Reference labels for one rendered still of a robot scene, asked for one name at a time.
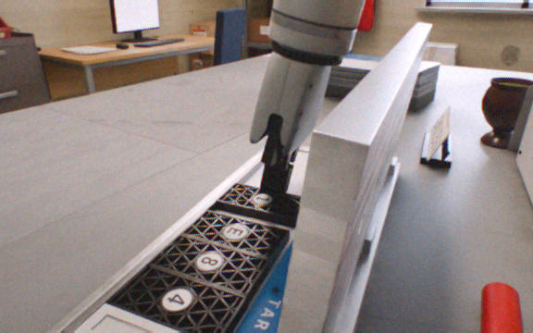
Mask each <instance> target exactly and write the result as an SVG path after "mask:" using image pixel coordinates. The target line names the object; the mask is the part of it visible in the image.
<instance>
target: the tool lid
mask: <svg viewBox="0 0 533 333"><path fill-rule="evenodd" d="M431 28H432V25H430V24H424V23H416V24H415V25H414V27H413V28H412V29H411V30H410V31H409V32H408V34H407V35H406V36H404V37H403V38H402V39H401V40H400V41H399V42H398V43H397V44H396V45H395V46H394V47H393V48H392V49H391V50H390V51H389V52H388V53H387V54H386V55H385V56H384V57H383V59H382V60H381V61H380V62H379V63H378V64H377V65H376V66H375V67H374V68H373V69H372V70H371V71H370V72H369V73H368V74H367V75H366V76H365V77H364V78H363V79H362V80H361V81H360V82H359V84H358V85H357V86H356V87H355V88H354V89H353V90H352V91H351V92H350V93H349V94H348V95H347V96H346V97H345V98H344V99H343V100H342V101H341V102H340V103H339V104H338V105H336V106H335V107H334V110H333V111H332V112H331V113H330V114H329V115H328V116H327V117H326V118H325V119H324V120H323V121H322V122H321V123H320V124H319V125H318V126H317V127H316V128H315V129H314V130H313V131H312V136H311V141H310V146H309V152H308V156H307V161H306V171H305V176H304V185H303V191H302V196H301V201H300V206H299V212H298V216H297V221H296V227H295V231H294V237H293V243H292V247H291V257H290V261H289V267H288V272H287V282H286V287H285V292H284V298H283V303H282V307H281V313H280V318H279V328H278V333H333V332H334V329H335V326H336V324H337V321H338V318H339V315H340V312H341V309H342V306H343V304H344V298H345V295H346V292H347V289H348V287H349V284H350V281H351V279H352V276H353V271H354V270H355V267H356V264H357V261H358V258H359V255H360V252H361V251H362V248H363V245H364V242H365V239H366V231H367V228H368V226H369V223H370V220H371V219H372V216H373V214H374V211H375V208H376V205H377V202H378V198H379V195H380V193H381V190H382V187H383V184H384V181H385V179H386V177H387V175H388V172H389V169H390V164H391V158H392V155H393V153H394V151H395V148H396V145H397V141H398V139H399V135H400V132H401V128H402V125H403V121H404V118H405V114H406V111H407V107H408V105H409V101H410V98H411V95H412V92H413V89H414V86H415V80H416V77H417V73H418V70H419V68H420V65H421V62H422V58H423V55H424V52H425V49H426V45H427V42H428V36H429V34H430V31H431Z"/></svg>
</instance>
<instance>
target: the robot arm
mask: <svg viewBox="0 0 533 333"><path fill-rule="evenodd" d="M365 1H366V0H274V2H273V7H272V8H273V9H272V12H271V18H270V21H269V26H268V32H267V35H268V37H269V38H271V39H272V41H271V42H270V49H271V50H272V51H273V53H272V54H271V56H270V58H269V60H268V63H267V66H266V71H265V74H264V77H263V79H262V85H261V89H260V93H259V96H258V100H257V104H256V108H255V111H254V118H253V122H252V126H251V130H250V134H249V140H250V143H258V142H260V141H261V140H262V139H263V138H264V137H265V136H266V135H267V138H266V143H265V147H264V150H263V155H262V158H261V162H262V163H264V168H263V176H262V180H261V184H260V188H263V189H267V190H269V191H280V192H284V193H286V192H287V190H288V188H289V184H290V180H291V174H292V171H293V168H294V165H292V164H290V162H291V163H294V161H295V159H296V156H297V154H298V151H299V148H300V145H301V144H302V143H303V142H304V141H305V140H306V138H307V136H308V135H309V134H310V133H311V132H312V130H314V128H315V125H316V122H317V119H318V116H319V112H320V109H321V106H322V104H323V100H324V96H325V92H326V89H327V85H328V79H329V75H330V71H331V66H338V65H340V64H341V62H342V60H343V56H345V55H348V54H349V53H350V50H351V47H352V45H353V42H354V38H355V36H354V35H355V33H356V29H357V27H358V23H359V20H360V17H361V14H362V11H363V8H364V5H365Z"/></svg>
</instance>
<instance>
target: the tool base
mask: <svg viewBox="0 0 533 333"><path fill-rule="evenodd" d="M263 150H264V148H263ZM263 150H261V151H260V152H259V153H258V154H255V155H254V156H253V157H252V158H251V159H250V160H248V161H247V162H246V163H245V164H244V165H242V166H241V168H240V169H239V170H237V171H236V172H235V173H234V174H232V175H230V176H229V177H228V178H227V179H226V180H224V181H223V182H222V183H221V184H220V185H218V186H217V188H216V189H215V190H214V191H212V192H211V193H210V194H209V195H208V196H206V197H204V199H203V200H202V201H200V202H199V203H198V204H197V205H195V206H194V207H193V208H192V209H191V210H190V211H189V212H188V213H187V214H186V215H185V216H183V217H182V218H181V219H180V220H179V221H178V222H176V223H175V224H173V225H172V226H171V227H169V228H168V229H167V230H166V231H164V232H163V233H162V234H161V235H160V236H159V237H158V238H157V239H156V240H155V241H154V242H152V243H151V244H150V245H149V246H148V247H147V248H145V249H144V250H143V251H142V252H141V253H139V254H138V255H137V256H135V257H133V258H132V259H131V260H130V261H129V262H128V263H126V264H125V265H124V266H123V267H122V268H120V270H119V271H118V272H117V273H116V274H115V275H114V276H113V277H112V278H110V279H109V280H108V281H107V282H106V283H105V284H103V285H102V286H101V287H100V288H99V289H98V290H96V291H95V292H94V293H93V294H90V295H89V296H88V297H87V298H86V299H84V300H83V301H82V302H81V303H80V304H78V306H77V307H76V308H75V309H74V310H72V311H71V312H70V313H69V314H67V315H66V316H65V317H64V318H63V319H62V320H60V321H59V322H58V323H57V324H56V325H55V326H53V327H52V328H51V329H50V330H49V331H47V332H45V333H59V332H60V331H62V330H63V329H65V328H66V327H67V326H68V325H69V324H70V323H72V322H73V321H74V320H75V318H76V317H77V316H78V315H80V314H81V313H82V312H83V311H84V310H85V309H87V308H88V307H89V306H90V305H91V304H92V303H93V302H95V301H96V300H97V299H98V298H99V297H100V296H101V295H103V294H104V293H105V292H106V291H108V290H110V289H111V288H112V287H113V286H114V285H115V284H116V283H117V282H118V281H119V280H120V279H121V278H122V277H123V276H125V275H126V274H127V273H128V272H129V271H130V270H131V269H132V268H133V267H135V266H136V265H137V264H138V263H139V262H141V260H142V259H143V258H144V257H145V256H146V255H148V254H150V253H151V252H152V251H153V250H154V249H156V247H157V246H158V245H159V244H160V243H161V242H163V241H164V240H165V239H166V238H167V237H168V236H169V235H171V234H172V233H173V232H174V231H175V230H176V229H177V228H179V227H180V226H181V225H182V224H183V223H185V222H187V221H188V220H189V218H190V217H191V216H193V215H194V214H195V213H196V212H197V211H198V210H199V209H201V208H202V207H203V206H204V205H205V204H206V203H207V202H209V201H210V200H211V199H212V198H213V197H215V196H217V194H218V193H219V192H220V191H221V190H222V189H224V188H225V187H226V186H227V185H228V184H229V183H230V182H232V181H233V180H234V179H235V178H236V177H237V176H239V175H240V174H241V173H242V172H243V170H244V169H246V168H247V167H248V166H249V165H250V164H252V163H253V162H254V161H255V160H256V159H257V158H258V157H259V156H260V155H262V154H263ZM298 152H300V153H308V152H309V147H305V146H300V148H299V151H298ZM399 170H400V163H397V157H394V156H393V157H392V158H391V164H390V169H389V172H388V175H387V177H386V179H385V181H384V184H383V187H382V190H381V193H380V195H379V198H378V202H377V205H376V208H375V211H374V214H373V216H372V219H371V220H370V223H369V226H368V228H367V231H366V239H365V242H364V245H363V248H362V251H361V252H360V255H359V258H358V261H357V264H356V267H355V270H354V271H353V276H352V279H351V281H350V284H349V287H348V289H347V292H346V295H345V298H344V304H343V306H342V309H341V312H340V315H339V318H338V321H337V324H336V326H335V329H334V332H333V333H355V331H356V328H357V324H358V321H359V317H360V314H361V312H362V308H363V305H364V301H365V297H366V292H367V289H368V285H369V282H370V279H371V272H372V269H373V265H374V263H375V259H376V255H377V253H378V246H379V244H380V240H381V237H382V233H383V229H384V228H385V224H386V220H387V217H388V213H389V211H390V204H391V202H392V198H393V192H394V188H395V185H396V181H397V178H398V176H399Z"/></svg>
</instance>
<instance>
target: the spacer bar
mask: <svg viewBox="0 0 533 333"><path fill-rule="evenodd" d="M73 333H180V332H179V331H176V330H175V329H172V328H169V327H165V326H163V325H160V324H158V323H156V322H153V321H151V320H148V319H146V318H142V317H139V316H138V315H135V314H131V313H128V312H126V311H123V310H121V309H118V308H116V307H114V306H112V305H110V304H107V303H105V304H104V305H103V306H102V307H101V308H99V309H98V310H97V311H96V312H95V313H94V314H93V315H92V316H91V317H89V318H88V319H87V320H86V321H85V322H84V323H83V324H82V325H81V326H80V327H78V328H77V329H76V330H74V332H73Z"/></svg>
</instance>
